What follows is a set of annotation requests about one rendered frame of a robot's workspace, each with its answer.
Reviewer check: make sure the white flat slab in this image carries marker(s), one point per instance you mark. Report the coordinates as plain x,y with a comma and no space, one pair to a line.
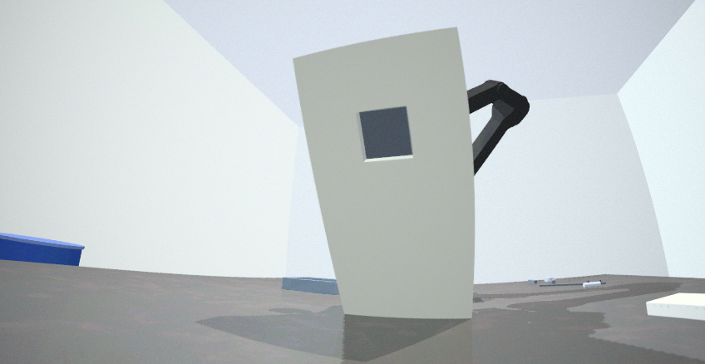
682,305

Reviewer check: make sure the light blue square tray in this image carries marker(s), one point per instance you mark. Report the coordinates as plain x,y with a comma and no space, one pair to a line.
311,285

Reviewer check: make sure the pale grey panel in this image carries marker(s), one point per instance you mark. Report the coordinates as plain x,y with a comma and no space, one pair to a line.
388,128

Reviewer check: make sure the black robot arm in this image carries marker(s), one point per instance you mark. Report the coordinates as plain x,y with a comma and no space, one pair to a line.
508,109

